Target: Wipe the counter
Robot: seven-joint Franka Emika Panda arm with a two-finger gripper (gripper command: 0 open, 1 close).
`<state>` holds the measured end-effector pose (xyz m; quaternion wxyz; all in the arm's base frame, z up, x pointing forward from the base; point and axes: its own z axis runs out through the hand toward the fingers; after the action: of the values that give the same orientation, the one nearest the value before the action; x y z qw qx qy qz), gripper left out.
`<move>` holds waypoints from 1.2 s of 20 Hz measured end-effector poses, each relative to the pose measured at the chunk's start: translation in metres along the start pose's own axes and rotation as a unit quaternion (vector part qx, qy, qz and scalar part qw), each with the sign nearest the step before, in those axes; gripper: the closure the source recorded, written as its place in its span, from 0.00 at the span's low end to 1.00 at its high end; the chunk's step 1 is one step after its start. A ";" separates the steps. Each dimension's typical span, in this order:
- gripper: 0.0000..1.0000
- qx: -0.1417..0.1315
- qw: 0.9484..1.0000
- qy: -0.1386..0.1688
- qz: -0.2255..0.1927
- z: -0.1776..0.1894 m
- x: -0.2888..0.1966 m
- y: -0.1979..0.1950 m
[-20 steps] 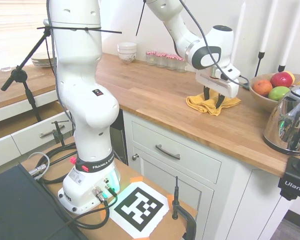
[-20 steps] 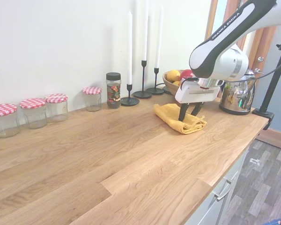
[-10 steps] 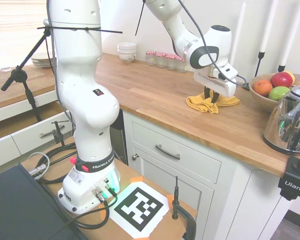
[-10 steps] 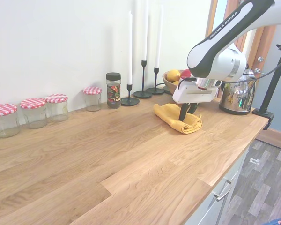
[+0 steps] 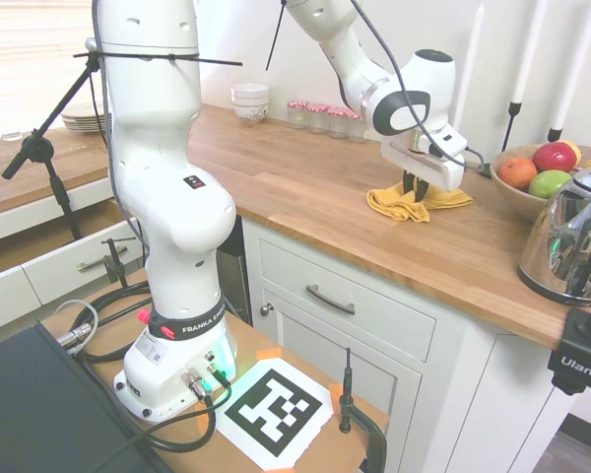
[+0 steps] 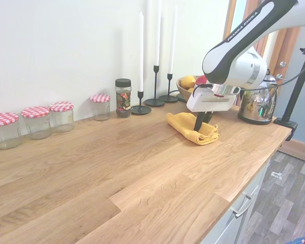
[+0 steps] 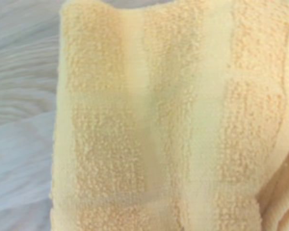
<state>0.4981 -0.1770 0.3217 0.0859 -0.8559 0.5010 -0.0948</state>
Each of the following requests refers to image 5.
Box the tall white candle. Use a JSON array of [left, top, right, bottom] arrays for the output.
[[453, 2, 487, 134], [513, 0, 549, 103], [553, 0, 591, 130]]

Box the white bowl with black print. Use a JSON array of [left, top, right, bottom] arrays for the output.
[[232, 102, 270, 127]]

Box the wooden fruit bowl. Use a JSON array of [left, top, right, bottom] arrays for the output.
[[490, 145, 591, 226]]

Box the yellow lemon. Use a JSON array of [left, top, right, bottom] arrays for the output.
[[562, 139, 584, 168]]

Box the white plate stack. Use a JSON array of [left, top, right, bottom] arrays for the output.
[[60, 101, 111, 134]]

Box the black controller box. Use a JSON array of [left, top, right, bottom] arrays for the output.
[[0, 318, 179, 473]]

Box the metal side drawer handle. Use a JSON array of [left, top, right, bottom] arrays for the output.
[[76, 243, 130, 274]]

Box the shiny steel kettle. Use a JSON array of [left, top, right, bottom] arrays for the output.
[[517, 160, 591, 304]]

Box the black boom tripod stand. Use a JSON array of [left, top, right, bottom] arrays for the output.
[[0, 38, 105, 243]]

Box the black zip tie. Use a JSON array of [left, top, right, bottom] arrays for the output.
[[264, 0, 291, 73], [72, 47, 244, 68]]

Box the green apple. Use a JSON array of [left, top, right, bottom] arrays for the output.
[[528, 169, 573, 200]]

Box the black screw clamp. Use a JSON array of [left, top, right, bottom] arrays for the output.
[[101, 236, 137, 290], [336, 346, 389, 473]]

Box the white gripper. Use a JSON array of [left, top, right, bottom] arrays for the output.
[[379, 136, 464, 204]]

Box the white window blind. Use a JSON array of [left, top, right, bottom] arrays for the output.
[[0, 0, 98, 130]]

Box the orange red fruit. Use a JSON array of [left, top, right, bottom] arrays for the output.
[[497, 156, 540, 193]]

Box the black Ulanzi clamp stand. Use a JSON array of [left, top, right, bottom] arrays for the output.
[[546, 283, 591, 398]]

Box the black built-in appliance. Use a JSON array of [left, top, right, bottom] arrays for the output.
[[216, 216, 253, 327]]

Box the black white fiducial tag sheet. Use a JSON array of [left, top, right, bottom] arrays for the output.
[[213, 356, 337, 467]]

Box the red apple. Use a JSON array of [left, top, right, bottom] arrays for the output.
[[532, 141, 580, 174]]

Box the black base power cable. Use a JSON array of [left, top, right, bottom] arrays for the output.
[[82, 368, 233, 473]]

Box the tall black candle holder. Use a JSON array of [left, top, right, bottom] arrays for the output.
[[476, 100, 525, 178]]

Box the yellow cloth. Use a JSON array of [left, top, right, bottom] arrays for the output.
[[365, 182, 475, 224]]

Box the grey cable metal connector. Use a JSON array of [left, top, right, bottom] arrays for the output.
[[52, 299, 100, 352]]

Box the white cabinet drawer front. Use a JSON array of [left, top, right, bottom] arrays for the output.
[[257, 237, 438, 365]]

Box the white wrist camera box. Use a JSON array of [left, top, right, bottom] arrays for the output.
[[418, 125, 471, 162]]

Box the glass jar red gingham lid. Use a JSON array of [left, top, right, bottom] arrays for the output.
[[347, 110, 371, 145], [326, 105, 352, 140], [287, 100, 310, 131], [306, 101, 331, 135]]

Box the white side drawer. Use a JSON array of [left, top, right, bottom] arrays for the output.
[[21, 220, 148, 307]]

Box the metal bar drawer handle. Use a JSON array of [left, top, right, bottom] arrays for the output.
[[305, 283, 358, 316]]

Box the thick black looped cable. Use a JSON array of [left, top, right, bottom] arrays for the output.
[[80, 284, 155, 367]]

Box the white cabinet under counter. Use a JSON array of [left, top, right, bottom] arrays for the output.
[[239, 216, 591, 473]]

